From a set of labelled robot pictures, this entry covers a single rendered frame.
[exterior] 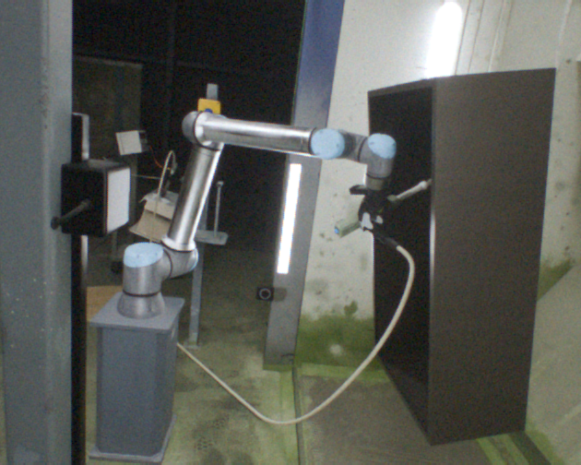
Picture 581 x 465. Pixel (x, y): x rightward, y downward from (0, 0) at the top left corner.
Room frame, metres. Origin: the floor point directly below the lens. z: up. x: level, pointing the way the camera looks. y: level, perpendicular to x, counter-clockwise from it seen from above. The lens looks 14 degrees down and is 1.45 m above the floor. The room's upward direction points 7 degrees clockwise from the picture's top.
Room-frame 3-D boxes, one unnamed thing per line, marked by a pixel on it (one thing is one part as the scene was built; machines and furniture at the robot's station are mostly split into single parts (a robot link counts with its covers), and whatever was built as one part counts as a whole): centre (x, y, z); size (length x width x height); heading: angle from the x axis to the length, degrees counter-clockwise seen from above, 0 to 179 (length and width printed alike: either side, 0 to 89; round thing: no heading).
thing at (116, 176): (0.43, 0.22, 1.35); 0.09 x 0.07 x 0.07; 93
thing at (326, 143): (1.47, 0.15, 1.42); 0.68 x 0.12 x 0.12; 63
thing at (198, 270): (2.52, 0.51, 0.82); 0.06 x 0.06 x 1.64; 3
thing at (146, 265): (1.64, 0.56, 0.83); 0.17 x 0.15 x 0.18; 153
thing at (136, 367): (1.63, 0.56, 0.32); 0.31 x 0.31 x 0.64; 3
